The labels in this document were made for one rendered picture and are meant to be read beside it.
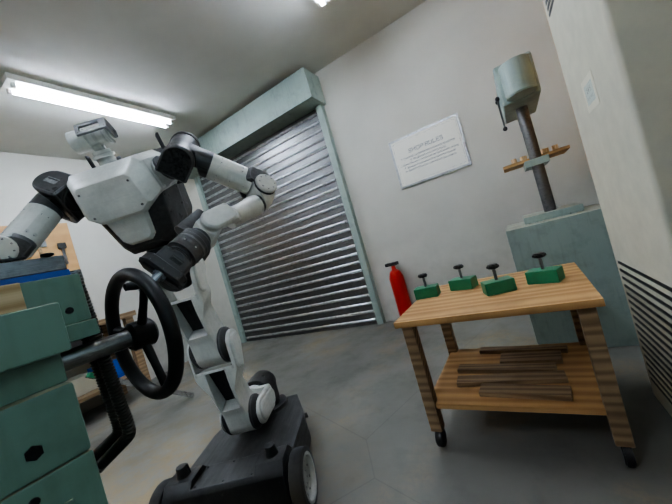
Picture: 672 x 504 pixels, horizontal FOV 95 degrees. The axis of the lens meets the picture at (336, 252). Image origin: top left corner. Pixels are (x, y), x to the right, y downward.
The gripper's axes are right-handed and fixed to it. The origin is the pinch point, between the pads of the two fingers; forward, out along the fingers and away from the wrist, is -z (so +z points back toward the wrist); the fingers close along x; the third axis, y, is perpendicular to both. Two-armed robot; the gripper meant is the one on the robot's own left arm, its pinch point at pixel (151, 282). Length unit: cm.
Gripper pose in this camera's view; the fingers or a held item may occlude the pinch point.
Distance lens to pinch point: 89.0
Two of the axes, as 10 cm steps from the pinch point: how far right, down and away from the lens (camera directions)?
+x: -7.6, -6.2, -1.9
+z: 3.3, -6.2, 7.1
